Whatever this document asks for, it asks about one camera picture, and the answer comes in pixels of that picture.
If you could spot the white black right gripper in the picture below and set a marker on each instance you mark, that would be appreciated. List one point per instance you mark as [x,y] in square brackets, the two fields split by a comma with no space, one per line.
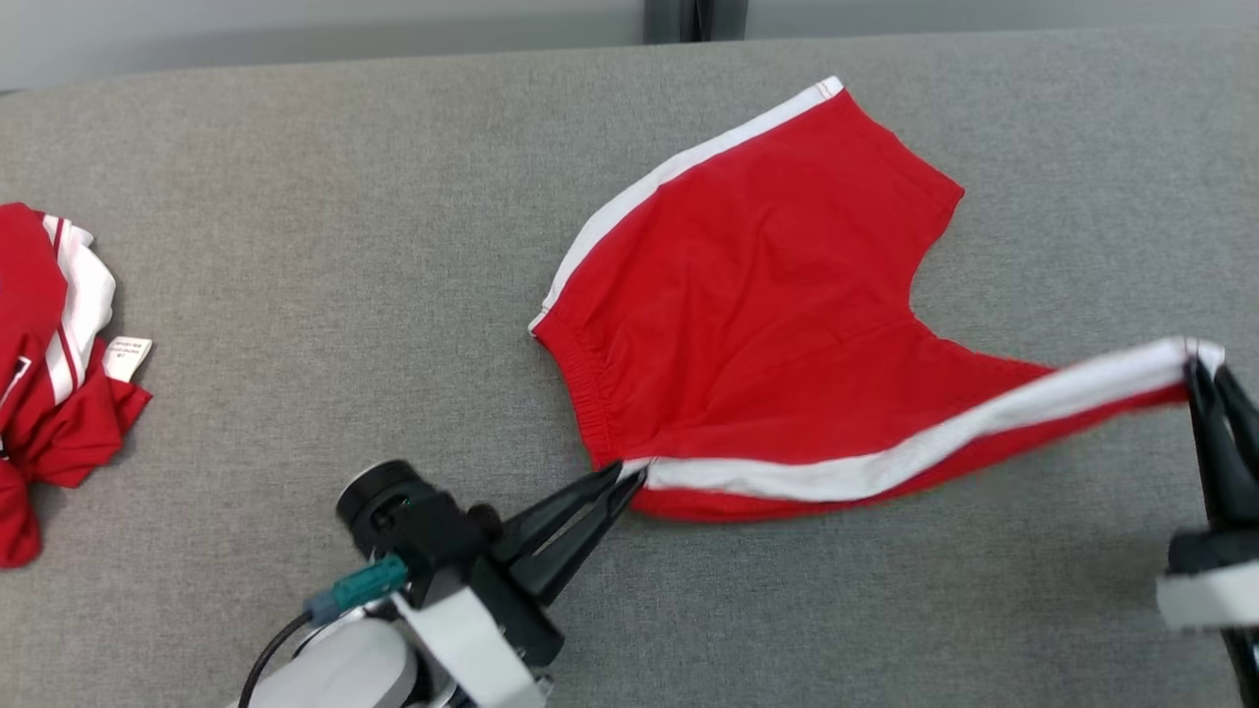
[1215,590]

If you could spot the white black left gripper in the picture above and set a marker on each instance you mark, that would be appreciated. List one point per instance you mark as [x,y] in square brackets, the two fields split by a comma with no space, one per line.
[462,639]

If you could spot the red shorts with white stripes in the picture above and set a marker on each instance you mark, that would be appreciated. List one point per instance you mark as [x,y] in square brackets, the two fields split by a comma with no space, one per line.
[767,315]

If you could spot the red white sports jersey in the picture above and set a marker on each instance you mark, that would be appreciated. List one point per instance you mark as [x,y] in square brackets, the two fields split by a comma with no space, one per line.
[29,393]

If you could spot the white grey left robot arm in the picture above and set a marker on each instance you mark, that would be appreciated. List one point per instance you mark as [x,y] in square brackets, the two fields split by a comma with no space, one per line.
[334,674]

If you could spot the grey fabric sofa seat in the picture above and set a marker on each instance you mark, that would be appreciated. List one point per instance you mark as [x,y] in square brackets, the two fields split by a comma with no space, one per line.
[344,295]

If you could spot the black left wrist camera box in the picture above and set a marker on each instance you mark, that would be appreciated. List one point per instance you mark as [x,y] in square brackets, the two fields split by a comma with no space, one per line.
[433,536]

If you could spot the grey vertical partition post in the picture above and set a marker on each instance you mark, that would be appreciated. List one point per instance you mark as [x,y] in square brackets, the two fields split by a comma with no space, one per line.
[664,20]

